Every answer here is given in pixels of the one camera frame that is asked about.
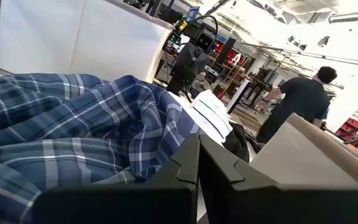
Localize white leaning panel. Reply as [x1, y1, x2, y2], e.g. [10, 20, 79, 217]
[226, 79, 253, 114]

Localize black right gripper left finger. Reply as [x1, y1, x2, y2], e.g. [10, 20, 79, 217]
[32, 133, 201, 224]

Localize white garment with dark print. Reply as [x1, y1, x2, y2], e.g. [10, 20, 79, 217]
[166, 89, 234, 147]

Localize blue monitor screen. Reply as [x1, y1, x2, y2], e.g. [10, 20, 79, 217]
[186, 6, 201, 23]

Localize black garment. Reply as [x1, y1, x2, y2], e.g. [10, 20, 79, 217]
[221, 121, 250, 164]

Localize blue plaid shirt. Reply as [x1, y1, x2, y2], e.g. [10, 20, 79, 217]
[0, 73, 200, 224]

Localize red storage bins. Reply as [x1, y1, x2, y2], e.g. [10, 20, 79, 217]
[336, 117, 358, 139]

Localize person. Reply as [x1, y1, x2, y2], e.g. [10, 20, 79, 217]
[255, 65, 338, 144]

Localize beige fabric storage box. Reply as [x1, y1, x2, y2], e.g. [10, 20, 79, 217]
[0, 0, 175, 83]
[249, 112, 358, 186]

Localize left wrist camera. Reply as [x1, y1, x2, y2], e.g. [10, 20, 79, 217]
[194, 30, 216, 53]

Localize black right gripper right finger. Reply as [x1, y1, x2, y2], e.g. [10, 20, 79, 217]
[198, 134, 358, 224]

